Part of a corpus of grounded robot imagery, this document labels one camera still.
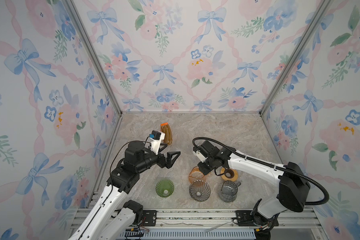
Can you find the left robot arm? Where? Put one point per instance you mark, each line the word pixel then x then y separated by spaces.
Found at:
pixel 99 225

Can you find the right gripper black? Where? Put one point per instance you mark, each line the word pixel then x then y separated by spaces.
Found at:
pixel 200 166

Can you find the aluminium corner post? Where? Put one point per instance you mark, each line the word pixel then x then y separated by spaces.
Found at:
pixel 308 33
pixel 83 34

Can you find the grey ribbed dripper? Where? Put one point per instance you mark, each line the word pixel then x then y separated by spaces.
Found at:
pixel 200 191

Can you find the right aluminium corner post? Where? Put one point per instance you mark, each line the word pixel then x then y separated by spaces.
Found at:
pixel 308 33

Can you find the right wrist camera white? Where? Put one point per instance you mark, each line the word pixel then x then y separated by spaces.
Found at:
pixel 199 155

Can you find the aluminium mounting rail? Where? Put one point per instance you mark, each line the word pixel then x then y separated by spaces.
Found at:
pixel 217 224

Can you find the green ribbed dripper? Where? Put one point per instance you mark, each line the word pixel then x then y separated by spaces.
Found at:
pixel 165 188

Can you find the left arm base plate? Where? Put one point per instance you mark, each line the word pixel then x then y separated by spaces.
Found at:
pixel 145 218

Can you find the coffee filter pack orange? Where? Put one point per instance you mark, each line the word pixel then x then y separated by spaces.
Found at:
pixel 166 129

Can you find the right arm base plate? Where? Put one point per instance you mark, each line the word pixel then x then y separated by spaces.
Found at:
pixel 246 218

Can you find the orange glass carafe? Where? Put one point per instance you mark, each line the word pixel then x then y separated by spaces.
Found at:
pixel 195 175

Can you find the left aluminium corner post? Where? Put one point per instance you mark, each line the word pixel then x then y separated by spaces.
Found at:
pixel 83 34

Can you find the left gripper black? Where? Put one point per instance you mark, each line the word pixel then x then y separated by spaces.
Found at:
pixel 168 163

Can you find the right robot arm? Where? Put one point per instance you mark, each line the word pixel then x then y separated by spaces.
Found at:
pixel 292 185

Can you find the grey glass carafe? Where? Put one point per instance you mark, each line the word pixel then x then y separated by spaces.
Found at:
pixel 228 192

